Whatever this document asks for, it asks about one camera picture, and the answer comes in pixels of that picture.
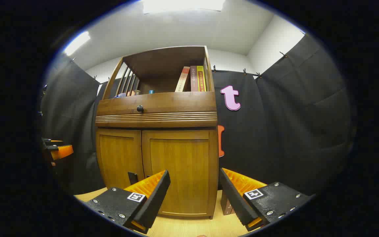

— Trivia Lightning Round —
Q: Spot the wooden double-door shoe cabinet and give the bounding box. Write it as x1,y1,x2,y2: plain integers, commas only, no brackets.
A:
95,45,219,220

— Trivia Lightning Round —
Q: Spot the dark brown standing book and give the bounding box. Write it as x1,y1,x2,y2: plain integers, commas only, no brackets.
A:
221,190,233,215

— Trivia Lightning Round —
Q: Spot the large ceiling light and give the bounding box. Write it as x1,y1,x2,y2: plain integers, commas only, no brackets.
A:
142,0,226,14

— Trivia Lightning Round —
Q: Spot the yellow book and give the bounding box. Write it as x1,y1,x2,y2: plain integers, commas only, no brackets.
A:
197,66,207,92

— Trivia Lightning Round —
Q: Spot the small ceiling light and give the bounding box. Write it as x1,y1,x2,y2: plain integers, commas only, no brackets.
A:
63,31,91,56

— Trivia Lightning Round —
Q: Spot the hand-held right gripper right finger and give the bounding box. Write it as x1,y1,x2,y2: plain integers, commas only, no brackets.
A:
218,168,316,232

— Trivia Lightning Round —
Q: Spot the maroon book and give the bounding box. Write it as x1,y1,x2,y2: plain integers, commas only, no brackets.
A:
190,66,199,92

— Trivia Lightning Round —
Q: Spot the wooden shoe cabinet door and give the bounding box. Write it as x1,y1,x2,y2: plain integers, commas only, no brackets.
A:
142,129,218,219
96,128,145,190

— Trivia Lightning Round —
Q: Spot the wooden drawer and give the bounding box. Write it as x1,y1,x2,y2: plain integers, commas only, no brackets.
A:
97,92,217,116

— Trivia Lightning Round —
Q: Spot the tan book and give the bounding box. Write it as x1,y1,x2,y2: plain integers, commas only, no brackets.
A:
175,66,190,92

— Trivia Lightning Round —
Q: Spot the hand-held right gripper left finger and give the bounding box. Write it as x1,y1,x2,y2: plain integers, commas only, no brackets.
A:
84,170,171,235

